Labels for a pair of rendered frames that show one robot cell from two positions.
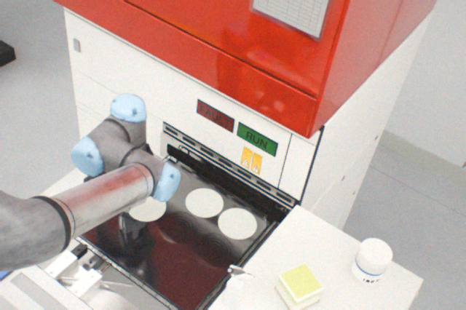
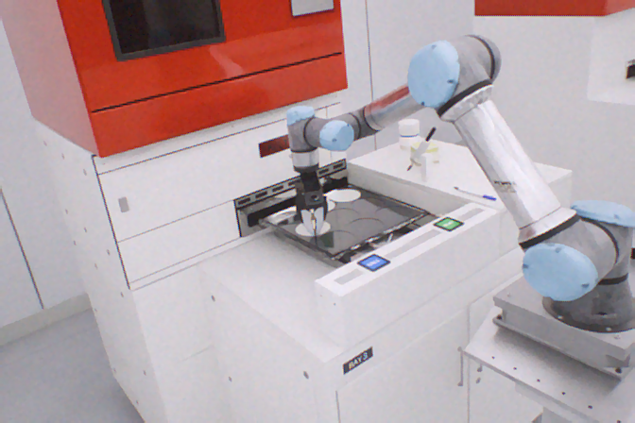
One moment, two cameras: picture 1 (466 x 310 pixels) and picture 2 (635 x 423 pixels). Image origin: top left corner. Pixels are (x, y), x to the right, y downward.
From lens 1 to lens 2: 160 cm
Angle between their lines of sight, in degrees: 56
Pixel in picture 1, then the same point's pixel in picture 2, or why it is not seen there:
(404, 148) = not seen: hidden behind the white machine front
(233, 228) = (349, 196)
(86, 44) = (134, 192)
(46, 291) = (404, 244)
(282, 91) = (325, 64)
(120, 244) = (350, 237)
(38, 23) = not seen: outside the picture
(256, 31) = (299, 32)
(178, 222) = (335, 215)
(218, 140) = (283, 166)
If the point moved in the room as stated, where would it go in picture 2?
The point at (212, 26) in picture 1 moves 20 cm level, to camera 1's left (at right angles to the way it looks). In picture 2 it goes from (269, 52) to (234, 66)
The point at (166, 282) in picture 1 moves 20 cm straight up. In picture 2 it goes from (393, 220) to (389, 155)
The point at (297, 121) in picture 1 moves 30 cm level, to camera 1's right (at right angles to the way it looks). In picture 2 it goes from (339, 78) to (368, 60)
